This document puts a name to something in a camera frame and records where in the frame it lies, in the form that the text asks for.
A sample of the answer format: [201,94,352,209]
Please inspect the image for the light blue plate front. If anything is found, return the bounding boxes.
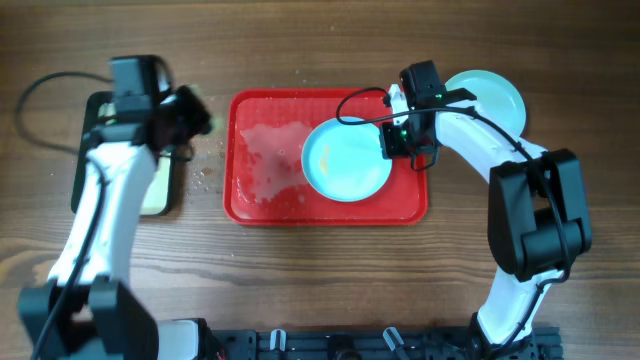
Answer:
[301,117,392,203]

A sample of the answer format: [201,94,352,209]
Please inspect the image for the light blue plate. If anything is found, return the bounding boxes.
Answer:
[445,70,527,136]
[301,117,392,203]

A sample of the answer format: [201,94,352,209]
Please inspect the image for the green and yellow sponge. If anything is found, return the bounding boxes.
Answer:
[189,84,214,135]

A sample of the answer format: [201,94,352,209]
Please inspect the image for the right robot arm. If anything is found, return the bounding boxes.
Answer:
[381,106,592,359]

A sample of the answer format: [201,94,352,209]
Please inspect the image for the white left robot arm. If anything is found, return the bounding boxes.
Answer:
[18,86,220,359]

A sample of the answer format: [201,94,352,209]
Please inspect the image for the red plastic tray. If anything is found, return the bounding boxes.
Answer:
[223,88,428,226]

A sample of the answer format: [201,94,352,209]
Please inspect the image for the black water tray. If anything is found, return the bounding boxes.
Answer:
[70,91,175,216]

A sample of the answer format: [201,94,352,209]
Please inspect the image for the black left camera cable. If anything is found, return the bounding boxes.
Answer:
[13,71,114,156]

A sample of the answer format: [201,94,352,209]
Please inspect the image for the black camera cable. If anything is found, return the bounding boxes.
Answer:
[335,87,574,360]
[13,71,114,156]

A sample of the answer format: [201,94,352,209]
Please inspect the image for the black right camera cable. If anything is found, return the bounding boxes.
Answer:
[335,87,574,360]

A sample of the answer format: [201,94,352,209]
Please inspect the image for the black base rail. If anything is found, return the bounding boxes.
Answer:
[118,325,565,360]

